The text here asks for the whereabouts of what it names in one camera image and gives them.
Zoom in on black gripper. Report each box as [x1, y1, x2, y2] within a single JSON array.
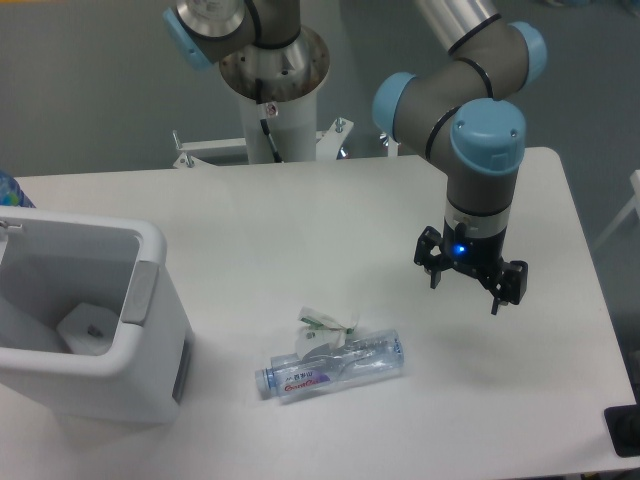
[[414, 223, 528, 315]]

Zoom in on white paper wrapper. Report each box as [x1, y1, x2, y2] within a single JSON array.
[[295, 306, 360, 359]]

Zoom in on clear plastic water bottle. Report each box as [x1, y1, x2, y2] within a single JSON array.
[[255, 330, 404, 403]]

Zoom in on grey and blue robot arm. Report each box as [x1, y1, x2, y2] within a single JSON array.
[[163, 1, 547, 307]]

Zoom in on white plastic trash can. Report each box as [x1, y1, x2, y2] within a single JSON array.
[[1, 207, 194, 424]]

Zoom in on black device at table edge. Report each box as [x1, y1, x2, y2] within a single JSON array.
[[604, 404, 639, 458]]

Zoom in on white crumpled tissue in bin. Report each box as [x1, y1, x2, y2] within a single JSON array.
[[56, 303, 119, 356]]

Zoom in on blue patterned object at left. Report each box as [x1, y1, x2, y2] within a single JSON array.
[[0, 170, 35, 208]]

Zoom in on white frame at right edge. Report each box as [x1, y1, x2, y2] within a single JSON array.
[[592, 170, 639, 251]]

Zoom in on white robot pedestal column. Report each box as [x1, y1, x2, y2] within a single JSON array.
[[236, 92, 317, 164]]

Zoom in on black cable on pedestal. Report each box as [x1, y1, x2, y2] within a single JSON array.
[[254, 77, 285, 165]]

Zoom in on white pedestal base frame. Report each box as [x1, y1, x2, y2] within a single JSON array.
[[171, 117, 401, 170]]

